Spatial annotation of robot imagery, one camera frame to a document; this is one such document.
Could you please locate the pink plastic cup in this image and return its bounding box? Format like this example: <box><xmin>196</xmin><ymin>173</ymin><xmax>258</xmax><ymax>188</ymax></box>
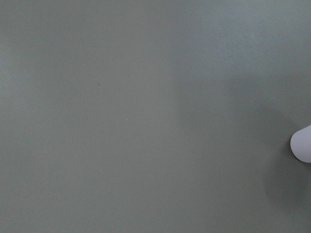
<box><xmin>290</xmin><ymin>125</ymin><xmax>311</xmax><ymax>163</ymax></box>

